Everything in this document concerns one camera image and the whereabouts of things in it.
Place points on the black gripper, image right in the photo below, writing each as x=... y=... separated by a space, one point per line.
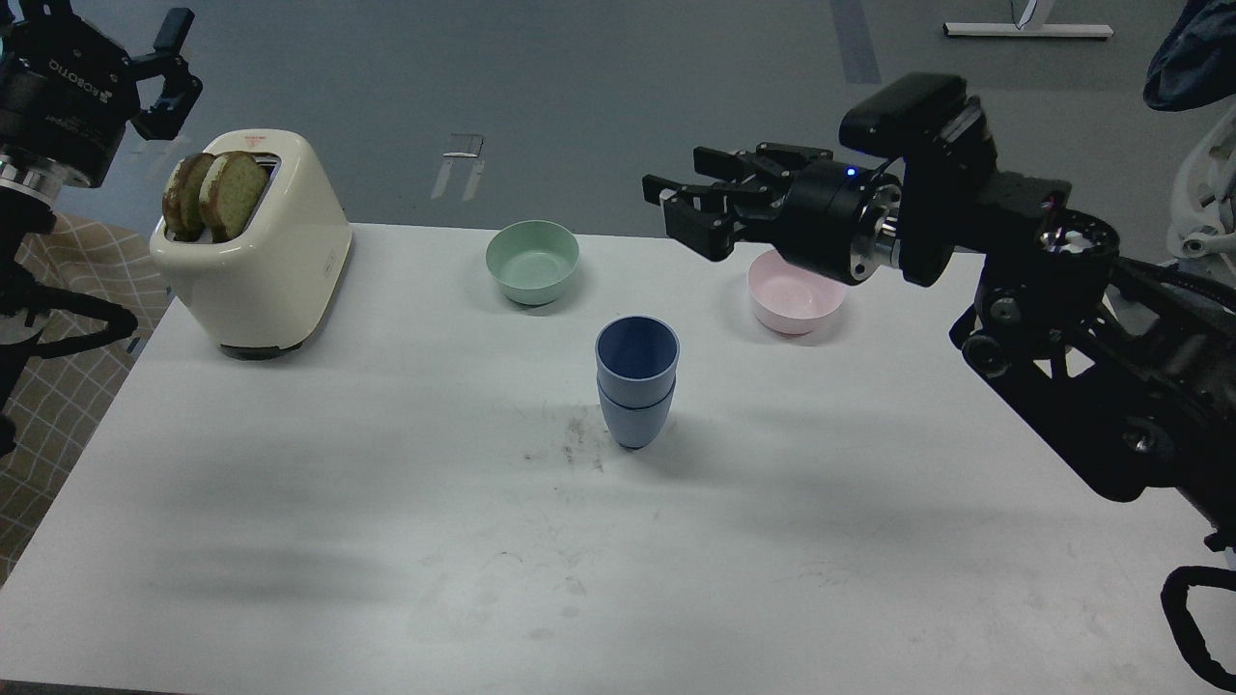
x=837 y=220

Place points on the light blue cup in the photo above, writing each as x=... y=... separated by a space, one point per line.
x=636 y=360

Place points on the white desk leg base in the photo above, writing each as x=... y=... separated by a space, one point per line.
x=1031 y=23

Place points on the toast slice outer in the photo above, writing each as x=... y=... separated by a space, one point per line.
x=181 y=198

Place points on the dark cloth on chair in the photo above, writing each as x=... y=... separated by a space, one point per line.
x=1195 y=64

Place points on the toast slice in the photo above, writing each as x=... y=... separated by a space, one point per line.
x=231 y=190
x=181 y=198

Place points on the green bowl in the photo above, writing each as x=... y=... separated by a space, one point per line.
x=533 y=262

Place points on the white office chair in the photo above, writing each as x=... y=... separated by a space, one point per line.
x=1201 y=200

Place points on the pink bowl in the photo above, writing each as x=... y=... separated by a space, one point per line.
x=788 y=299

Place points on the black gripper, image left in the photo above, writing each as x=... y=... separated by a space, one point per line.
x=68 y=94

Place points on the cream toaster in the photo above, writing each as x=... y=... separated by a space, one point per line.
x=267 y=291

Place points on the dark blue cup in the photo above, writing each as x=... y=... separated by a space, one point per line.
x=635 y=413

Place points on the toast slice inner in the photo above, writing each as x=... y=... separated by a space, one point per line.
x=231 y=190

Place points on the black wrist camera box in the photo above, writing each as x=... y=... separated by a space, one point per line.
x=903 y=113

